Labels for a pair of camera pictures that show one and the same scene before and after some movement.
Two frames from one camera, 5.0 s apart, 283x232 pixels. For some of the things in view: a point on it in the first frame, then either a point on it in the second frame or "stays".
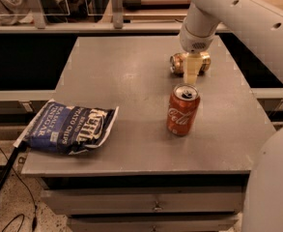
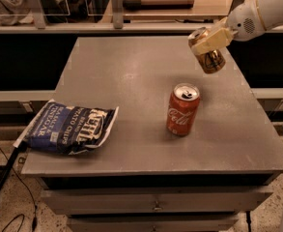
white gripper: (195, 43) → (243, 23)
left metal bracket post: (35, 6) stays
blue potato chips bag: (68, 129) stays
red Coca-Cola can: (183, 109) stays
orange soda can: (177, 63) → (211, 61)
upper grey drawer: (99, 201) stays
